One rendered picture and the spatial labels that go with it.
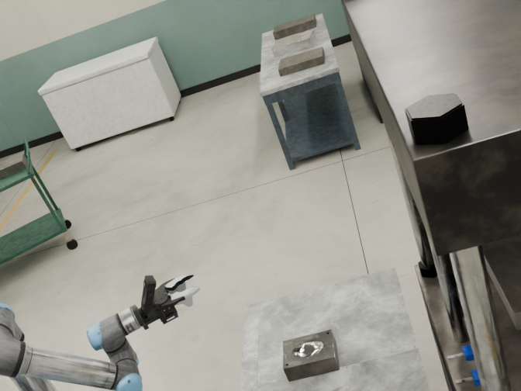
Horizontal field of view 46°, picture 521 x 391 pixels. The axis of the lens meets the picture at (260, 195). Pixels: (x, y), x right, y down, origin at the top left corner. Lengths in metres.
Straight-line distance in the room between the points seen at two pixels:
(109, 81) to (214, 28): 1.58
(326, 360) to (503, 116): 1.47
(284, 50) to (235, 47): 2.52
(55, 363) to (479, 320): 1.12
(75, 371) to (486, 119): 1.28
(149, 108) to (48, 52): 1.78
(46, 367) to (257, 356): 1.03
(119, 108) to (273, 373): 6.00
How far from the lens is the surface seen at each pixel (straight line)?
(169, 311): 1.94
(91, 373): 1.85
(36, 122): 9.48
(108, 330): 1.94
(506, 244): 1.55
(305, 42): 5.98
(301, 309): 2.70
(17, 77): 9.31
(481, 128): 1.06
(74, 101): 8.20
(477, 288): 1.23
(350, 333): 2.51
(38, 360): 1.82
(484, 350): 1.35
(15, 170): 5.92
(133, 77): 7.90
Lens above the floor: 2.49
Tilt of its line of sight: 28 degrees down
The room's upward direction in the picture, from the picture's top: 22 degrees counter-clockwise
